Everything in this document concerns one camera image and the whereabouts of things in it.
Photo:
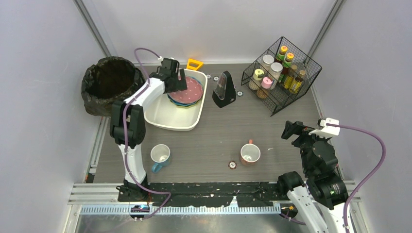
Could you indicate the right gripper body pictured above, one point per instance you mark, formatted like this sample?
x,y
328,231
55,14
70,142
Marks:
x,y
297,130

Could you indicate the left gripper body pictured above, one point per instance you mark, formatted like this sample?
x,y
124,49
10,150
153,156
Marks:
x,y
178,83

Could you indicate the pink polka dot plate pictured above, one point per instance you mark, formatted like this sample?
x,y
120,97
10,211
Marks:
x,y
193,90

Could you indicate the blue polka dot plate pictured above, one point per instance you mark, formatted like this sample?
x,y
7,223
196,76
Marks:
x,y
185,103

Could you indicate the green polka dot plate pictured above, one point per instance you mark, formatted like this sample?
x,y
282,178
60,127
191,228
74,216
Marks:
x,y
186,105

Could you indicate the yellow label oil bottle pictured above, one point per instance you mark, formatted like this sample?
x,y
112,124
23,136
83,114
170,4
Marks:
x,y
297,82

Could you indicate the yellow oil bottle brown cap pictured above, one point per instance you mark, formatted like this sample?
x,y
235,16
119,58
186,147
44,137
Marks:
x,y
292,72

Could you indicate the orange handled white mug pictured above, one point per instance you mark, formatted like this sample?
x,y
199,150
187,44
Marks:
x,y
249,153

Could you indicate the pink lid spice shaker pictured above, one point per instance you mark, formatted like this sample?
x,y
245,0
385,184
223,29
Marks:
x,y
264,90

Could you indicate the black wire basket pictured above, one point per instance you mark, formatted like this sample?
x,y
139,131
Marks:
x,y
279,97

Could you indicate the grain jar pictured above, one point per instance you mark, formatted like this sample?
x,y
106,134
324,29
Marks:
x,y
275,72
266,61

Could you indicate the red sauce bottle yellow cap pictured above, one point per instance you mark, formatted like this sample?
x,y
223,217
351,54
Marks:
x,y
286,65

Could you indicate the yellow lid spice shaker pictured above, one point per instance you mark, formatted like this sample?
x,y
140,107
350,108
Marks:
x,y
255,80

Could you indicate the blue handled white mug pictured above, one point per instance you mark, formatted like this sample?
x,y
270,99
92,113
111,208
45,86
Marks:
x,y
161,156

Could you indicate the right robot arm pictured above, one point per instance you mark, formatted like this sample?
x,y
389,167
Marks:
x,y
321,198

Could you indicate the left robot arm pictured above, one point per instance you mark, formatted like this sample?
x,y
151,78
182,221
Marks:
x,y
127,125

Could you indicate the white rectangular basin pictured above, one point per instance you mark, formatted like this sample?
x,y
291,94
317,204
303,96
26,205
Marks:
x,y
164,114

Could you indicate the black metronome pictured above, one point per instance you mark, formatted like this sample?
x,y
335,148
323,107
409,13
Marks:
x,y
224,93

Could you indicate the black bag lined trash bin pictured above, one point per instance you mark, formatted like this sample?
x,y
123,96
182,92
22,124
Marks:
x,y
112,78

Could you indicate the brown poker chip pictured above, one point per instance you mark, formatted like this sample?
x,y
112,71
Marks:
x,y
232,165

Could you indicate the black base mat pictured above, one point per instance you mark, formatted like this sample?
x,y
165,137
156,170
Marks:
x,y
220,194

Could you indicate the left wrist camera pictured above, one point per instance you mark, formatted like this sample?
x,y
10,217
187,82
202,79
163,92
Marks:
x,y
176,69

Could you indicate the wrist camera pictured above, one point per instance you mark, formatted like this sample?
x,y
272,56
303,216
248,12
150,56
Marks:
x,y
326,128
176,69

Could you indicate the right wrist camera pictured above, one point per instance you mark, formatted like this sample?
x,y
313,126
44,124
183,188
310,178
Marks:
x,y
326,128

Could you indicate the orange plastic handle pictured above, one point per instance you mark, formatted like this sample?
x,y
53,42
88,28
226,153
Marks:
x,y
193,64

